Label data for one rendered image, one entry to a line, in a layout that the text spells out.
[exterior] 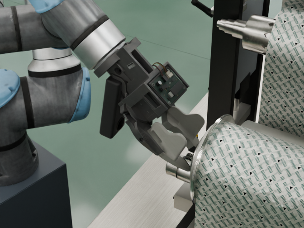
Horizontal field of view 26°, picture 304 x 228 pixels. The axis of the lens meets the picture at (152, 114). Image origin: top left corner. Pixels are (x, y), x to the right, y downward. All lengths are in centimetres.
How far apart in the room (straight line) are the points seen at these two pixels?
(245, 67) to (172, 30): 256
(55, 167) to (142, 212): 25
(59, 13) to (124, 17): 304
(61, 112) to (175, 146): 48
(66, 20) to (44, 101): 46
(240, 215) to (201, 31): 297
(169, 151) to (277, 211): 19
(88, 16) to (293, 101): 37
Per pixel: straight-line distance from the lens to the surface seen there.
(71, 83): 142
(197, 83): 342
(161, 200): 144
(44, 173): 153
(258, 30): 113
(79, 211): 271
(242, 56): 129
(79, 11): 98
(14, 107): 141
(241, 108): 144
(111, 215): 141
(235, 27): 116
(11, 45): 108
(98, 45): 98
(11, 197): 148
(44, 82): 141
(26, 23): 108
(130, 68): 98
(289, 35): 107
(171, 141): 99
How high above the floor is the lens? 191
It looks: 37 degrees down
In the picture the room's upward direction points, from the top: straight up
